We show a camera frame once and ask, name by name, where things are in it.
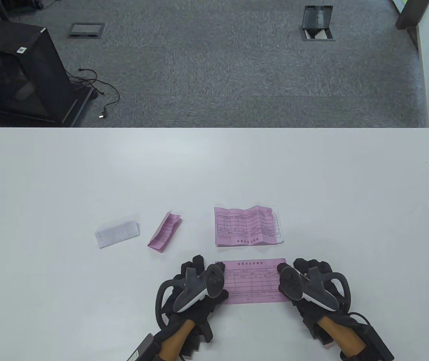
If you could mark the person's right hand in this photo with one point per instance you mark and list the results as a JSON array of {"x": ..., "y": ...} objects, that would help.
[{"x": 312, "y": 265}]

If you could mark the person's left hand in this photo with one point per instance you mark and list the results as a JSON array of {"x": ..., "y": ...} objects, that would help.
[{"x": 199, "y": 314}]

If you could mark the white paper invoice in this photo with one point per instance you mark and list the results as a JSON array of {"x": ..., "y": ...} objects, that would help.
[
  {"x": 280, "y": 225},
  {"x": 117, "y": 232}
]

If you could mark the pink paper invoice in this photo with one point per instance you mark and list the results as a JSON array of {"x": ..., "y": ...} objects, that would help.
[
  {"x": 240, "y": 225},
  {"x": 163, "y": 233},
  {"x": 252, "y": 282}
]

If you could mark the person's left forearm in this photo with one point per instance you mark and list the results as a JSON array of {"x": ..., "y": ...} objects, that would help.
[{"x": 175, "y": 342}]

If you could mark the person's right forearm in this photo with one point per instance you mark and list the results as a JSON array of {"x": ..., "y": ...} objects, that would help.
[{"x": 340, "y": 334}]

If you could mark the black white right hand controller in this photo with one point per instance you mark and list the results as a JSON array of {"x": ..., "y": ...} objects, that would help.
[{"x": 291, "y": 284}]

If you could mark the black white hand controller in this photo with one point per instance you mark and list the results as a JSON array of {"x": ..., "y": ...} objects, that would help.
[
  {"x": 291, "y": 284},
  {"x": 212, "y": 280}
]

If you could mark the black white left hand controller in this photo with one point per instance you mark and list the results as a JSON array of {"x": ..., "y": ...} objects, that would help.
[{"x": 212, "y": 280}]

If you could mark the open grey floor box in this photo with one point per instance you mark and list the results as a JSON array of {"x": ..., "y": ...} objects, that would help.
[{"x": 316, "y": 17}]

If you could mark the black equipment cabinet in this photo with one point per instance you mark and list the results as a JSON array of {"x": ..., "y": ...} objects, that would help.
[{"x": 30, "y": 75}]

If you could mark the closed grey floor box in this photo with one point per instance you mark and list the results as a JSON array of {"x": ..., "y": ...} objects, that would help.
[{"x": 86, "y": 29}]

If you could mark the black caster wheel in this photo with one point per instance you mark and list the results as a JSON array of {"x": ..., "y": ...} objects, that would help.
[{"x": 38, "y": 4}]

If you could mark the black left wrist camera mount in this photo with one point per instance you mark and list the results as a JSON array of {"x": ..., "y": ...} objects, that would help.
[{"x": 199, "y": 346}]

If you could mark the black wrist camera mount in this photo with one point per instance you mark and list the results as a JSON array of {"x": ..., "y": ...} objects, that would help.
[
  {"x": 317, "y": 332},
  {"x": 199, "y": 346}
]

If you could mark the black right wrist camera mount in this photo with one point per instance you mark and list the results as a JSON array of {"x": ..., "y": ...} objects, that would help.
[{"x": 317, "y": 332}]

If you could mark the dark grey post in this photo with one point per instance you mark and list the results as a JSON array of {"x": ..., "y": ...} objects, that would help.
[{"x": 411, "y": 15}]

